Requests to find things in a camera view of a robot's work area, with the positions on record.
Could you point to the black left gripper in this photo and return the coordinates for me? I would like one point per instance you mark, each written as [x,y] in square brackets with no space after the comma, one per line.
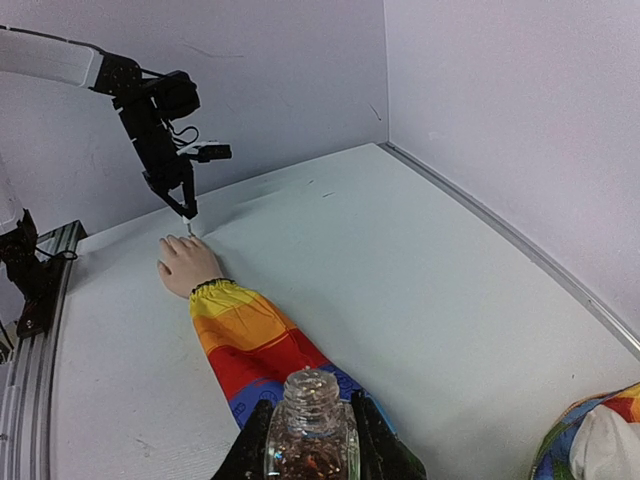
[146,109]

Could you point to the white nail polish cap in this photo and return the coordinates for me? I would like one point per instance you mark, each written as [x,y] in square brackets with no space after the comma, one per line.
[188,225]

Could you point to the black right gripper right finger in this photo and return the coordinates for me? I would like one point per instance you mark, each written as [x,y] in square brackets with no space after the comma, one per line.
[383,456]

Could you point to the clear glitter nail polish bottle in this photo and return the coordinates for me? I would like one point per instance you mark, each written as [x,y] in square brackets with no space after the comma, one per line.
[312,432]

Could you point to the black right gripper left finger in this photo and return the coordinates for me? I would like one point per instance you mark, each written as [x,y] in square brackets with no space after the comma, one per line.
[245,460]

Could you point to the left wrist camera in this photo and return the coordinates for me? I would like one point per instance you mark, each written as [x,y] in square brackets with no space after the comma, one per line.
[206,151]

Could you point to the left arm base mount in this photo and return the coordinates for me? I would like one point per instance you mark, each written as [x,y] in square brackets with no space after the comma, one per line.
[36,273]

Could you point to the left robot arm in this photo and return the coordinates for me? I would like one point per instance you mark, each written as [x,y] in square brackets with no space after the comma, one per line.
[81,65]

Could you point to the mannequin hand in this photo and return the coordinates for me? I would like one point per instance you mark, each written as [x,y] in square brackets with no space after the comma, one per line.
[186,263]

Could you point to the aluminium front rail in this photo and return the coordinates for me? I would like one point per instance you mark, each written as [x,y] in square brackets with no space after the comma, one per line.
[26,416]

